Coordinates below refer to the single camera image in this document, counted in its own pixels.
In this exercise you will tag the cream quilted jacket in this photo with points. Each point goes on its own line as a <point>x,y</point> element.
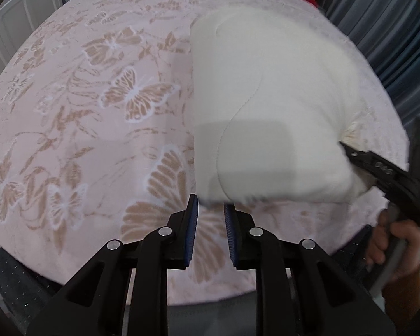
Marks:
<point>275,106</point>

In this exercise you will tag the grey curtain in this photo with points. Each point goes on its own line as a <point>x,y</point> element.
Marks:
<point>387,32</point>

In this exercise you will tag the dark dotted trousers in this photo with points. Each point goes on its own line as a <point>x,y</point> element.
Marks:
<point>122,290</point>

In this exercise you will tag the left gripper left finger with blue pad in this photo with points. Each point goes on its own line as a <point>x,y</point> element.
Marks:
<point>183,225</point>

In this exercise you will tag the pink butterfly bedspread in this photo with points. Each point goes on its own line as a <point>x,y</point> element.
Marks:
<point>96,130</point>

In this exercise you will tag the person's right hand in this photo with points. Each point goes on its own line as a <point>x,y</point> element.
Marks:
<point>406,230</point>

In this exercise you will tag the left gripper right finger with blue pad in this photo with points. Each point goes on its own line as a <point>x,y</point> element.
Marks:
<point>240,241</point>

